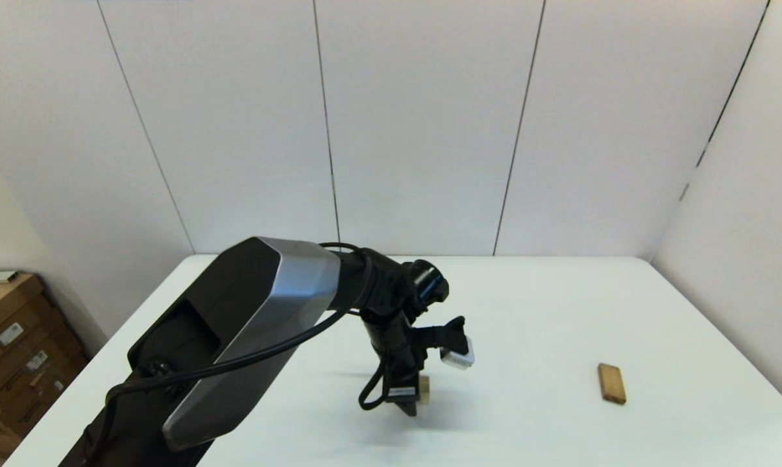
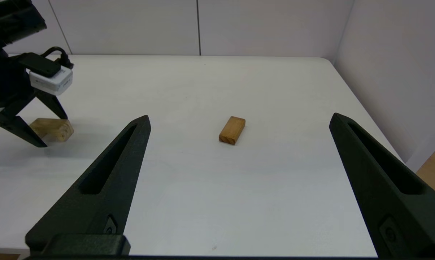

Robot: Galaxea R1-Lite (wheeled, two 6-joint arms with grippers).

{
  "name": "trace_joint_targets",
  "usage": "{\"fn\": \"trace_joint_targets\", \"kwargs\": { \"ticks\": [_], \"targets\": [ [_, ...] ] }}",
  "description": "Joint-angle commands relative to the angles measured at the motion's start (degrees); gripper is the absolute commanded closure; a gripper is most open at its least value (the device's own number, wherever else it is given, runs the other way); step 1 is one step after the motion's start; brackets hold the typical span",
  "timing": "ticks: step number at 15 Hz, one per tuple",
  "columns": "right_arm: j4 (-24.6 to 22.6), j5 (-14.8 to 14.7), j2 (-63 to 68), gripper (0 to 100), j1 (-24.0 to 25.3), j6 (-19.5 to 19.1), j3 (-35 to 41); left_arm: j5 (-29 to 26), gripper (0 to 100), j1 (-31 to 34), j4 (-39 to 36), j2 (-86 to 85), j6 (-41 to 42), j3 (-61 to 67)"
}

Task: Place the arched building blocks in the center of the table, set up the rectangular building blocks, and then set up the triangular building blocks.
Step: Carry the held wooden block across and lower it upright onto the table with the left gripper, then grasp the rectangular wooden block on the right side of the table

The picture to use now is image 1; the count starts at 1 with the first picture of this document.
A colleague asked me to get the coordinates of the rectangular wooden building block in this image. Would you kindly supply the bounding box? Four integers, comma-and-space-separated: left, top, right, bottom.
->
598, 363, 627, 406

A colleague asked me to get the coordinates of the cardboard box with white label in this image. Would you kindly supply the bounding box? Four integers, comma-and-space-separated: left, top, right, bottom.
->
0, 318, 92, 419
0, 274, 64, 356

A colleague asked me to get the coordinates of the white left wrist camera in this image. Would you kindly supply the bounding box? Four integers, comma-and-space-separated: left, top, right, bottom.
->
423, 316, 475, 370

